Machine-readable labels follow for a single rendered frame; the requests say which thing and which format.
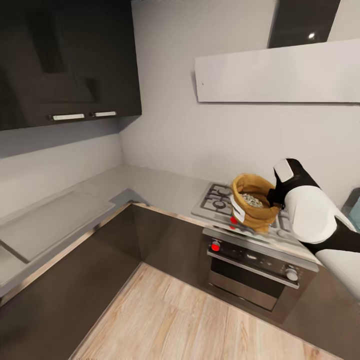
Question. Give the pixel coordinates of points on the oven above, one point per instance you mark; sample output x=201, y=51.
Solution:
x=261, y=279

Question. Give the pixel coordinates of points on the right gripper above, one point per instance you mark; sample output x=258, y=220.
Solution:
x=274, y=195

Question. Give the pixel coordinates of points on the popcorn bag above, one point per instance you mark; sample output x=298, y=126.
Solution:
x=258, y=218

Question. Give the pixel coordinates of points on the cabinet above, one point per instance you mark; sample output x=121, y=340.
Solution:
x=67, y=61

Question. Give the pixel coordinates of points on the range hood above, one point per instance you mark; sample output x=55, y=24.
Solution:
x=301, y=65

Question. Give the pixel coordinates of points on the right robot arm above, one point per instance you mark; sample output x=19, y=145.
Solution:
x=318, y=224

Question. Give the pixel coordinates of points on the drop in sink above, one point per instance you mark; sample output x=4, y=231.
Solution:
x=27, y=238

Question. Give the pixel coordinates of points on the burner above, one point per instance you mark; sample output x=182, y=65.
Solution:
x=215, y=204

